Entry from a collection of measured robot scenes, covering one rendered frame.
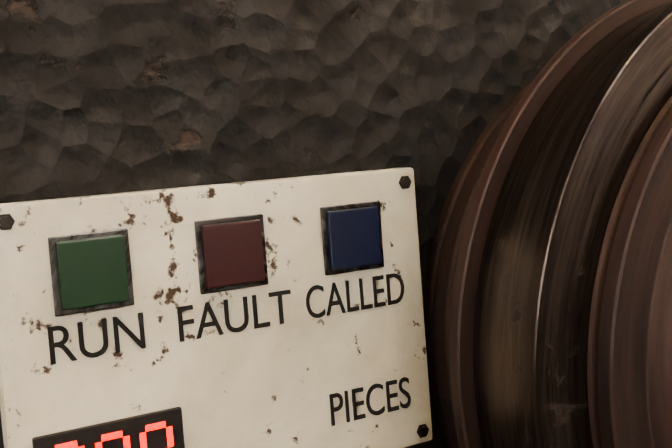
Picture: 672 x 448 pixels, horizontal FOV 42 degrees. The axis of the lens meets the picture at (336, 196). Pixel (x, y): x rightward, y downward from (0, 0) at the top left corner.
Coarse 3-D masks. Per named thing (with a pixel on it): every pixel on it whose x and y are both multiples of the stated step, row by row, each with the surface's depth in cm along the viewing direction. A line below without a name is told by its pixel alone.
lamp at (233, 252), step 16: (224, 224) 49; (240, 224) 50; (256, 224) 50; (208, 240) 49; (224, 240) 49; (240, 240) 50; (256, 240) 50; (208, 256) 49; (224, 256) 49; (240, 256) 50; (256, 256) 50; (208, 272) 49; (224, 272) 49; (240, 272) 50; (256, 272) 50; (208, 288) 49
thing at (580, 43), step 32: (640, 0) 56; (608, 32) 55; (544, 96) 52; (512, 128) 51; (480, 160) 59; (512, 160) 51; (480, 192) 50; (448, 224) 58; (480, 224) 50; (448, 256) 57; (480, 256) 50; (448, 288) 57; (448, 320) 56; (448, 352) 57; (448, 384) 57; (448, 416) 58
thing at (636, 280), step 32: (640, 160) 46; (640, 192) 45; (608, 224) 46; (640, 224) 45; (608, 256) 45; (640, 256) 45; (608, 288) 45; (640, 288) 45; (608, 320) 44; (640, 320) 45; (608, 352) 44; (640, 352) 45; (608, 384) 44; (640, 384) 45; (608, 416) 44; (640, 416) 45
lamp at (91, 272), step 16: (80, 240) 46; (96, 240) 46; (112, 240) 46; (64, 256) 45; (80, 256) 46; (96, 256) 46; (112, 256) 46; (64, 272) 45; (80, 272) 46; (96, 272) 46; (112, 272) 46; (64, 288) 45; (80, 288) 46; (96, 288) 46; (112, 288) 46; (128, 288) 47; (64, 304) 45; (80, 304) 46; (96, 304) 46
